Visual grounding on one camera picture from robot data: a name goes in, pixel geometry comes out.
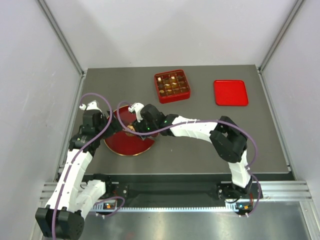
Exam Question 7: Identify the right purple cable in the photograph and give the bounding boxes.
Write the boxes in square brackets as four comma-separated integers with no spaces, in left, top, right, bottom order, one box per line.
[116,101,260,172]

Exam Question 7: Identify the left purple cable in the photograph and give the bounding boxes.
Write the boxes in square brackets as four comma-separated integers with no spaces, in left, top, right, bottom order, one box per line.
[51,92,126,238]

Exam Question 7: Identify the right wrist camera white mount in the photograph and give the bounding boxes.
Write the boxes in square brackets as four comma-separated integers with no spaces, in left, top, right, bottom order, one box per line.
[128,102,145,123]

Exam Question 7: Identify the purple cable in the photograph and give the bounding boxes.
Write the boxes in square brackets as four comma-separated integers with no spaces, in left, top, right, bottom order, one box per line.
[51,92,126,238]
[116,101,260,172]

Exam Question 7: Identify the metal tongs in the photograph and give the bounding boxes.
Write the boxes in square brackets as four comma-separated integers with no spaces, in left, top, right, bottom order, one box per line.
[123,124,158,141]

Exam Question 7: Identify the round dark red plate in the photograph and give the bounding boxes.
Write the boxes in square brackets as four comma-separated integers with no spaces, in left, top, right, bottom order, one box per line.
[104,105,156,156]

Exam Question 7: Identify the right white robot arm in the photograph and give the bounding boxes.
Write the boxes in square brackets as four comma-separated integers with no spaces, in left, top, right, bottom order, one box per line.
[128,102,252,198]

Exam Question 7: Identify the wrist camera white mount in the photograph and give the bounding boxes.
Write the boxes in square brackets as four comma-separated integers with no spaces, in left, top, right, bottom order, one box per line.
[79,100,102,112]
[128,102,145,123]

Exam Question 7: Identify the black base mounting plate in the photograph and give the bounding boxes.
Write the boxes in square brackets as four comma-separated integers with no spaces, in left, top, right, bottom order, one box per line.
[82,173,259,209]

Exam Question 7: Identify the red box lid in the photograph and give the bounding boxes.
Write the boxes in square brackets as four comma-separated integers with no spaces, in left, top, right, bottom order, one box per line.
[213,79,249,107]

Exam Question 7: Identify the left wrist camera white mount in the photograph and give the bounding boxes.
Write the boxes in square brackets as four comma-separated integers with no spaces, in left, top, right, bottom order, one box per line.
[79,100,102,112]

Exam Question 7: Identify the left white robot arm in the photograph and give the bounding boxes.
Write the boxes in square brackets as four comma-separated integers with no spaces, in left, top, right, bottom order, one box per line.
[35,108,122,240]

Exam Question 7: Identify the red chocolate box with tray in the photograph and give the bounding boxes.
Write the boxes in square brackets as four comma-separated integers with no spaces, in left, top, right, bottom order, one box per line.
[154,69,191,104]

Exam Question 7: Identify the tan chocolate piece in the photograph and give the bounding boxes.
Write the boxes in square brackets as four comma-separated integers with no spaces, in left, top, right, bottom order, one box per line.
[127,125,135,131]

